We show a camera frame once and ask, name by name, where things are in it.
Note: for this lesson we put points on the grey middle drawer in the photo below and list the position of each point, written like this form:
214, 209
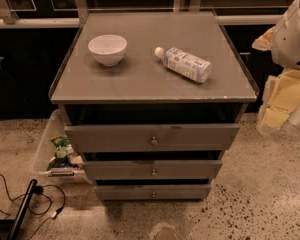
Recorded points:
153, 169

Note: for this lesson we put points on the plastic water bottle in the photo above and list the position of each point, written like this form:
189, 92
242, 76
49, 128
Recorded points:
185, 64

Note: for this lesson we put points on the grey bottom drawer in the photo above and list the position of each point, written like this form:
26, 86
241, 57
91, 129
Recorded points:
153, 192

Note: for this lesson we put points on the black bar on floor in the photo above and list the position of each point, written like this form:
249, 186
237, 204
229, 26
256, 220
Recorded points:
22, 210

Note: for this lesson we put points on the metal railing frame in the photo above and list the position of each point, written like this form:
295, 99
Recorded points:
72, 13

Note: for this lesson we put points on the white ceramic bowl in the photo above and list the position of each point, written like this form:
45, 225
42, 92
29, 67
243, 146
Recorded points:
109, 49

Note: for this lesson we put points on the green snack packets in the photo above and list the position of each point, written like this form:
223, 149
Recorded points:
64, 154

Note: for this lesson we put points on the clear plastic storage bin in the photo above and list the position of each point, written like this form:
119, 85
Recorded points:
45, 153

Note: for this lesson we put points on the grey top drawer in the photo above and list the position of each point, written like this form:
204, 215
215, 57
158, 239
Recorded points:
151, 138

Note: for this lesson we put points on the grey drawer cabinet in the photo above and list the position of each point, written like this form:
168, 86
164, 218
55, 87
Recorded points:
140, 90

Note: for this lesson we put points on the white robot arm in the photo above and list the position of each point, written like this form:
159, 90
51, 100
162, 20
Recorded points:
286, 39

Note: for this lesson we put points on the grey drawer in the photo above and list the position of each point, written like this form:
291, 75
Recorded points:
151, 138
153, 169
153, 192

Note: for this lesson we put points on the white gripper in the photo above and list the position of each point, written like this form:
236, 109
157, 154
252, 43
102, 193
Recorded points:
291, 44

